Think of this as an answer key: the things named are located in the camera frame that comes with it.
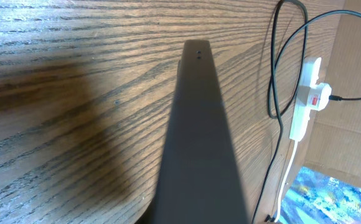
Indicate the Samsung Galaxy smartphone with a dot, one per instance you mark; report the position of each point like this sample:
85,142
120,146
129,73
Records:
198,179

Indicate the white charger plug adapter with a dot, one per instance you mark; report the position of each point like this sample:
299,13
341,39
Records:
318,96

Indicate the white power strip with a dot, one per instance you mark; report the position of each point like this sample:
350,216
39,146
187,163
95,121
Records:
302,108

